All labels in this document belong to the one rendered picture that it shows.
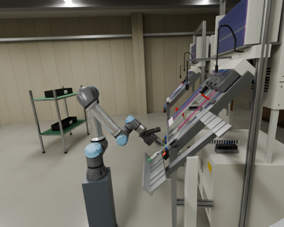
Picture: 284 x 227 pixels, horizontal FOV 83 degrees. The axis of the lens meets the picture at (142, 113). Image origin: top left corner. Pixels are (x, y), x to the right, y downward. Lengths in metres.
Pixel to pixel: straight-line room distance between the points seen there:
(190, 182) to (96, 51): 4.73
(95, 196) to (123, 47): 4.47
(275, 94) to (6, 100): 6.14
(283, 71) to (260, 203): 0.92
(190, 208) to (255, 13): 1.14
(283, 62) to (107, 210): 1.48
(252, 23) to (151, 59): 4.28
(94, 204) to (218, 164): 0.93
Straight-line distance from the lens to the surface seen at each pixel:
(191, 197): 1.08
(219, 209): 1.53
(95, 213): 1.43
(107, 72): 5.19
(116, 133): 1.11
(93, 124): 1.27
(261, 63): 1.16
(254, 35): 1.18
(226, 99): 1.15
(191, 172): 0.98
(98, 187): 1.28
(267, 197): 1.57
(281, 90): 1.28
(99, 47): 5.27
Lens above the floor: 1.26
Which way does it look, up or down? 14 degrees down
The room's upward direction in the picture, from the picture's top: 3 degrees counter-clockwise
